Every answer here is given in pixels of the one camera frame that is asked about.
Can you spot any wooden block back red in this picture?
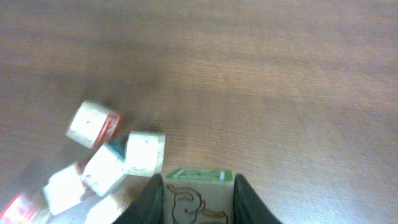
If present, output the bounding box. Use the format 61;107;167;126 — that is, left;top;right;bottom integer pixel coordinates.
1;192;45;224

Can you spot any wooden block blue number 5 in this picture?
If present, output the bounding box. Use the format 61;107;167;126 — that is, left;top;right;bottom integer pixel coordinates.
49;177;150;224

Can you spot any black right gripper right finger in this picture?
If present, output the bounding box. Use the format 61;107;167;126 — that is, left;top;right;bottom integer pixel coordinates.
233;174;282;224

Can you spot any wooden block teal side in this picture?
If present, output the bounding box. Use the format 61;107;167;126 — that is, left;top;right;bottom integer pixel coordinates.
108;131;166;177

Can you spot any wooden block green letter B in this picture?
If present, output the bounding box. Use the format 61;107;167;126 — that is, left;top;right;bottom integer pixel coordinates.
163;168;234;224

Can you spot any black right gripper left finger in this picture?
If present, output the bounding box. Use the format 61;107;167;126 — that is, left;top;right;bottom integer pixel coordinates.
113;174;163;224

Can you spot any wooden block red edge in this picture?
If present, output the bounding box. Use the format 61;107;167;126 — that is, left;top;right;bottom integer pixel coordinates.
42;162;90;215

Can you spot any wooden block red letter E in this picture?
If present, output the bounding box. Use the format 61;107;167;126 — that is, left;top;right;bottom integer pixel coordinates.
65;101;121;149

